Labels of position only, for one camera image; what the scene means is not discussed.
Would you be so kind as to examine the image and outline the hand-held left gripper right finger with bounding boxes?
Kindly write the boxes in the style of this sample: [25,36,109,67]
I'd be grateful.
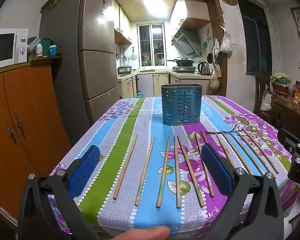
[199,143,285,240]

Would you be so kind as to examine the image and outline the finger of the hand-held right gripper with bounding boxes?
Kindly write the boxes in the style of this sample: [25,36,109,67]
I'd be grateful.
[277,129,300,159]

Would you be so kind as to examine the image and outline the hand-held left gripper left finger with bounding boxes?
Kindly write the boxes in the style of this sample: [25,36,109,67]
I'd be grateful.
[17,144,102,240]

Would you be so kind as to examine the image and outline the row of wooden chopsticks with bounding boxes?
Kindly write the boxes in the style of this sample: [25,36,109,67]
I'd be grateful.
[113,127,280,209]

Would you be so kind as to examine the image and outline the blue perforated utensil holder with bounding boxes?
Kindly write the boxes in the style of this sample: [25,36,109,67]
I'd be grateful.
[161,83,203,126]

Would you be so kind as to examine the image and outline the person's left hand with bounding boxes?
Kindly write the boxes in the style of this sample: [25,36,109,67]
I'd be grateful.
[107,226,171,240]

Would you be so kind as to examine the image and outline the wooden side table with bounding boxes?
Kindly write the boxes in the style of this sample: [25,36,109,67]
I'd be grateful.
[270,97,300,137]

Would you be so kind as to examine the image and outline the floral striped tablecloth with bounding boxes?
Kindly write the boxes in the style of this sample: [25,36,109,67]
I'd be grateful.
[49,95,300,236]

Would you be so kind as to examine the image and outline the potted flowers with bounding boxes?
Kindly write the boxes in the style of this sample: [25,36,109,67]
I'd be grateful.
[271,73,292,96]

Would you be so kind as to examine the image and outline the wooden chair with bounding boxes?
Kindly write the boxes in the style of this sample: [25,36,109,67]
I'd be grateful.
[253,72,278,122]

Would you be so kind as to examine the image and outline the orange wooden cabinet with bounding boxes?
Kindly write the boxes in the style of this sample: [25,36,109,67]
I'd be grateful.
[0,54,72,222]

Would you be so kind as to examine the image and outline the hanging cloth bags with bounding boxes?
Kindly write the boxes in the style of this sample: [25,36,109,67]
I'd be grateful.
[210,64,222,90]

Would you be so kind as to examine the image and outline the steel electric kettle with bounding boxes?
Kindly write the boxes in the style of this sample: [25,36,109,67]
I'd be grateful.
[197,62,211,76]

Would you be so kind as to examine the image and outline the lower kitchen cabinets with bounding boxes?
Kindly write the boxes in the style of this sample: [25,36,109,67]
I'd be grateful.
[117,71,212,99]

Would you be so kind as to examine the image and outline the kitchen cabinets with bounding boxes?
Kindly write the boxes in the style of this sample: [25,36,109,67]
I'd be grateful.
[114,0,133,45]
[117,71,212,99]

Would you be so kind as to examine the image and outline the gas stove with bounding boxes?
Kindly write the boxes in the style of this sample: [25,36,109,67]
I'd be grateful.
[172,66,197,73]

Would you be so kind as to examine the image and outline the silver countertop appliance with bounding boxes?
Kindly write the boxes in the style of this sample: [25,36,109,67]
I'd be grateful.
[117,66,133,75]

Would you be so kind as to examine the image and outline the grey refrigerator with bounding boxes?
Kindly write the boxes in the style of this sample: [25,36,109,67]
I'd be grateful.
[39,0,119,144]

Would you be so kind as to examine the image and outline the black wok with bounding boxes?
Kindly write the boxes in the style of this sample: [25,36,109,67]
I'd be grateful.
[167,57,195,66]

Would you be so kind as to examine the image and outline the white hanging plastic bag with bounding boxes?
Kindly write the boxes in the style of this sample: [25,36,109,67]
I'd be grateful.
[220,32,234,54]

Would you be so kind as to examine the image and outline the steel range hood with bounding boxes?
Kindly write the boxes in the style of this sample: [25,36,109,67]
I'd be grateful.
[171,25,202,57]

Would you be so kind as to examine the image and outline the green plastic container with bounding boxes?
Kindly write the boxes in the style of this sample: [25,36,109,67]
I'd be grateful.
[27,37,42,55]

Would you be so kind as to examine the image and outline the kitchen window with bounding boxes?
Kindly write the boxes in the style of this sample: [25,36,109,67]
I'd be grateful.
[137,24,166,68]

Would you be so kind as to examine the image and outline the upper kitchen cabinets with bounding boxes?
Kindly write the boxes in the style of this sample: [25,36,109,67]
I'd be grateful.
[114,0,133,45]

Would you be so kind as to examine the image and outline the white microwave oven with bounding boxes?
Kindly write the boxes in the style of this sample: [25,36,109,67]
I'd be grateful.
[0,28,29,65]

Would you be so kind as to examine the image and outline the ceiling light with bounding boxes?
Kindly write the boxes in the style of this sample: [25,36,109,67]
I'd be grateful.
[143,0,177,18]

